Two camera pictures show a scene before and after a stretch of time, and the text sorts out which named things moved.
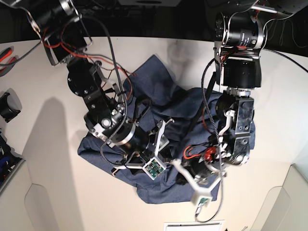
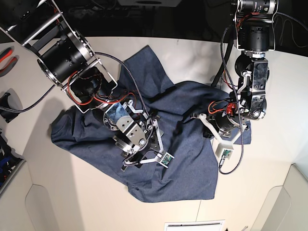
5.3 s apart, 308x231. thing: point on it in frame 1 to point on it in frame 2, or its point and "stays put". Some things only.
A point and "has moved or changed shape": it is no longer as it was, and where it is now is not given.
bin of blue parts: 10,163 stays put
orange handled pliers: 10,63 stays put
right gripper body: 201,161 to 225,119
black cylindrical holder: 10,105 stays put
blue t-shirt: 167,152 has moved or changed shape
